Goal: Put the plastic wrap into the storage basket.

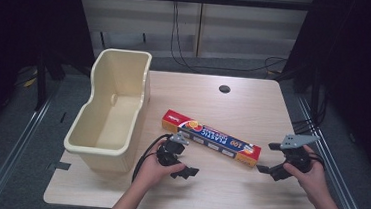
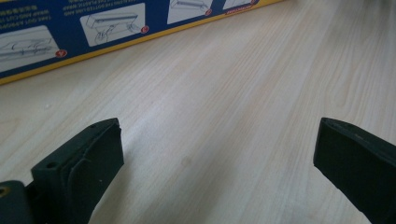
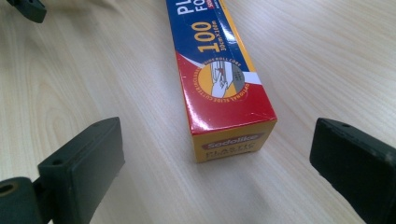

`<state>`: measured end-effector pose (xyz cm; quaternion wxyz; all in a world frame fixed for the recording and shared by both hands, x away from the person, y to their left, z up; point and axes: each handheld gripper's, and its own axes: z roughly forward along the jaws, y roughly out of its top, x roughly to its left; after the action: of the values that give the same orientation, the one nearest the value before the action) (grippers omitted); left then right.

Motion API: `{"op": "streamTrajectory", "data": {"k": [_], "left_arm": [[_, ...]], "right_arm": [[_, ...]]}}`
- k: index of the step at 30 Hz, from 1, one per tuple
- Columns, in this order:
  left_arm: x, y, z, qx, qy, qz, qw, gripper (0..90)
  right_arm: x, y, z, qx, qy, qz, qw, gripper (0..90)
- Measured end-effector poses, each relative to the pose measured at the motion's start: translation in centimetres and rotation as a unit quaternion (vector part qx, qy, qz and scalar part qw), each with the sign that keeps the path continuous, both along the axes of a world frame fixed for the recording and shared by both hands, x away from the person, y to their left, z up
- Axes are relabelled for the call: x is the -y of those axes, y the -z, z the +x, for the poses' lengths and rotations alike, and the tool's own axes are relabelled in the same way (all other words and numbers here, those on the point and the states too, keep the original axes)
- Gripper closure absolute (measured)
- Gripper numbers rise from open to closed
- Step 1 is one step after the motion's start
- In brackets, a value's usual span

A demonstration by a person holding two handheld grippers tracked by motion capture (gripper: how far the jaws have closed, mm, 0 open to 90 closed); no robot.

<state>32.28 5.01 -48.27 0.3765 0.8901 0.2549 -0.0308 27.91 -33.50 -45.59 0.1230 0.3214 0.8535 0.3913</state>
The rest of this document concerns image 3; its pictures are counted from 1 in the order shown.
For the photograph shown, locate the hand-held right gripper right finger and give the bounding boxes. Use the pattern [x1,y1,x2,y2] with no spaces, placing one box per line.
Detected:
[309,117,396,224]

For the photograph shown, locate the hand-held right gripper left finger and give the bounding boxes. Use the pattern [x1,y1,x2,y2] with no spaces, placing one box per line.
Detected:
[33,117,126,224]

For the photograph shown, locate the long plastic wrap box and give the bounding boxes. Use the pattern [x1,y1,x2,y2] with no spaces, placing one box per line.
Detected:
[164,0,278,164]

